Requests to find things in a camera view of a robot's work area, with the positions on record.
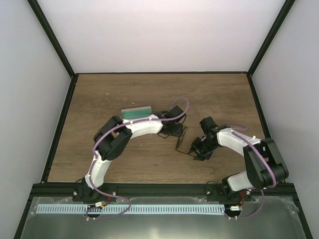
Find shiny metal front sheet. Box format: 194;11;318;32
22;197;306;239

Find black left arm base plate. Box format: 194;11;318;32
72;179;119;202

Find black sunglasses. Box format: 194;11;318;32
175;126;194;157

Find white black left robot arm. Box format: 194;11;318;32
84;113;185;201

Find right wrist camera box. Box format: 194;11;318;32
199;117;218;135

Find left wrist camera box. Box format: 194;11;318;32
169;106;183;118

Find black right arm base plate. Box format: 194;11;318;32
204;180;250;202

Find black enclosure frame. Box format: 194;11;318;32
14;0;312;239

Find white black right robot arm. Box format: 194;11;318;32
190;125;289;201

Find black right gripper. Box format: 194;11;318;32
190;137;218;160

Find light blue slotted cable duct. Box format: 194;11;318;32
35;204;225;215

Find grey glasses case green lining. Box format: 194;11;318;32
121;106;152;120

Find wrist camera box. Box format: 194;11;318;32
199;117;218;135
169;106;183;118

